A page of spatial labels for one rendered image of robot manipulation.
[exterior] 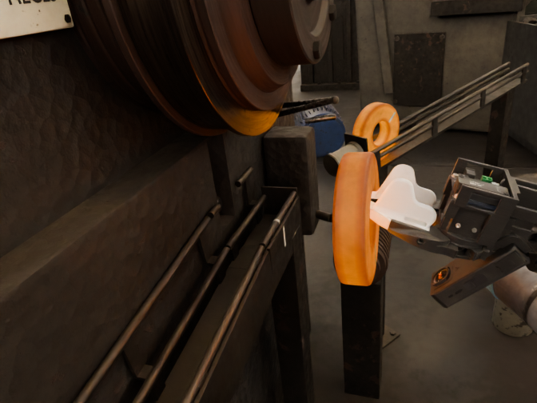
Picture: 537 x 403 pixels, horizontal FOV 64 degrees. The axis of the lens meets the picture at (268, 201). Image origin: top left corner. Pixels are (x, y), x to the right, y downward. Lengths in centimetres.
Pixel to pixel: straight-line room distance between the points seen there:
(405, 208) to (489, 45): 280
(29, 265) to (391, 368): 119
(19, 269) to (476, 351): 135
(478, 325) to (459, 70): 204
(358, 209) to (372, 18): 300
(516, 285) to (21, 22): 62
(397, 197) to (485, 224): 9
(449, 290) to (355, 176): 18
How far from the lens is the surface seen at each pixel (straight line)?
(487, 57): 326
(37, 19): 50
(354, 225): 44
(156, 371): 58
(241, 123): 58
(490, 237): 48
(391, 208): 48
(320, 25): 67
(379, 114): 116
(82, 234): 48
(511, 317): 159
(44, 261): 46
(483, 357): 155
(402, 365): 148
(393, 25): 336
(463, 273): 53
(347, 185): 45
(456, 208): 47
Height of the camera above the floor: 108
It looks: 26 degrees down
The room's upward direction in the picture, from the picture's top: 7 degrees counter-clockwise
